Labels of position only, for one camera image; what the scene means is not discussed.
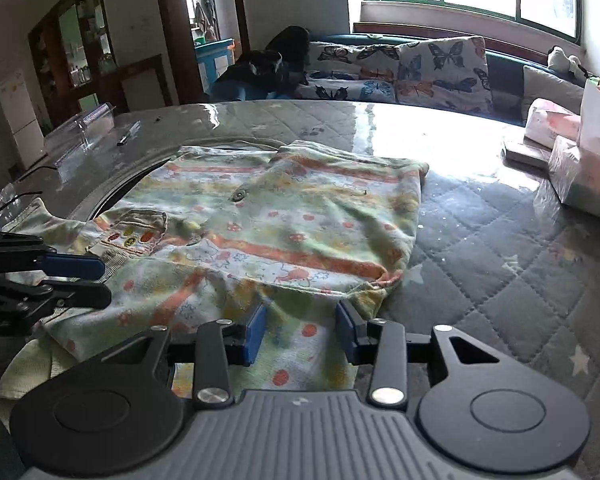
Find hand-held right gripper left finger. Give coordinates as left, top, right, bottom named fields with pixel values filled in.
left=77, top=302, right=269, bottom=409

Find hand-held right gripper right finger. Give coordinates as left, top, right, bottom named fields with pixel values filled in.
left=335, top=299, right=514, bottom=407

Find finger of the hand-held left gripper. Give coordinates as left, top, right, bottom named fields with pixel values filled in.
left=0, top=230, right=106, bottom=281
left=0, top=280, right=112, bottom=335

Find green patterned shirt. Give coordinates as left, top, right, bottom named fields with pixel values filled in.
left=0, top=142, right=431, bottom=411

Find hanging clothes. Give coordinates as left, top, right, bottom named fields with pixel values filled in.
left=194, top=0, right=219, bottom=44

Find clear plastic food container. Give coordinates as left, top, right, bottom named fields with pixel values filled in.
left=42, top=102, right=117, bottom=184

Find black marker pen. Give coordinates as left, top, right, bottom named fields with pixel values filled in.
left=116, top=120, right=142, bottom=148

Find grey quilted star table cover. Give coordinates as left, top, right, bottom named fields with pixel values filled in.
left=0, top=99, right=600, bottom=480

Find white refrigerator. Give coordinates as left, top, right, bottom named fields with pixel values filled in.
left=0, top=69, right=47, bottom=169

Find dark wooden chair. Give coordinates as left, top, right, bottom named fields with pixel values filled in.
left=98, top=53, right=174, bottom=114

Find wooden display cabinet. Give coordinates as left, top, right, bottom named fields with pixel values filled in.
left=27, top=0, right=119, bottom=127

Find blue cabinet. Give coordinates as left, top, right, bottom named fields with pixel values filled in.
left=194, top=37, right=237, bottom=99

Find butterfly print cushion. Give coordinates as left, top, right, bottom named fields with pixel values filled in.
left=294, top=41, right=402, bottom=104
left=396, top=35, right=494, bottom=117

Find black bag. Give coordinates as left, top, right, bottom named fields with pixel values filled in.
left=227, top=25, right=312, bottom=102

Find plastic wrapped tissue pack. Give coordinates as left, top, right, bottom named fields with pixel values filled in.
left=547, top=135, right=600, bottom=212

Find pink tissue pack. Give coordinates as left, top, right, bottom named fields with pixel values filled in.
left=523, top=98, right=582, bottom=147

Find grey pillow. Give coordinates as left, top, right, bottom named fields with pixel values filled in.
left=521, top=64, right=587, bottom=122

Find white plush toy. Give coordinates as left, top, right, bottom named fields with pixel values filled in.
left=547, top=45, right=589, bottom=81

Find thin black cable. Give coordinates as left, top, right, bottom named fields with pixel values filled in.
left=0, top=190, right=44, bottom=214

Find dark wooden door frame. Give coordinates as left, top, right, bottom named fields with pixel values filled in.
left=152, top=0, right=252, bottom=107

